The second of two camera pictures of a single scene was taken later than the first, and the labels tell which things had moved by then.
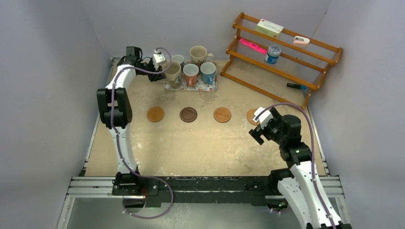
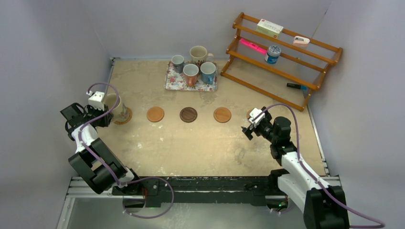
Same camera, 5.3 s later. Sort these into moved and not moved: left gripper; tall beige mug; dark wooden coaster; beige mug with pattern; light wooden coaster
Moved: beige mug with pattern; left gripper
Not moved: tall beige mug; dark wooden coaster; light wooden coaster
